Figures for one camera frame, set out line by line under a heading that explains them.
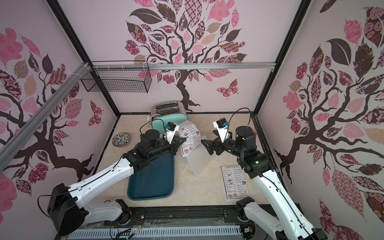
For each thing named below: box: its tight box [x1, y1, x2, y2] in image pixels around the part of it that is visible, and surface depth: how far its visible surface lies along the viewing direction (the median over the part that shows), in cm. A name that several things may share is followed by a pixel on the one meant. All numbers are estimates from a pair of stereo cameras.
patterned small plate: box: [112, 132, 130, 147], surface depth 103 cm
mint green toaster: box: [148, 100, 188, 135], surface depth 100 cm
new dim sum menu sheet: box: [177, 120, 203, 157], surface depth 76 cm
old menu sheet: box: [220, 164, 251, 202], surface depth 87 cm
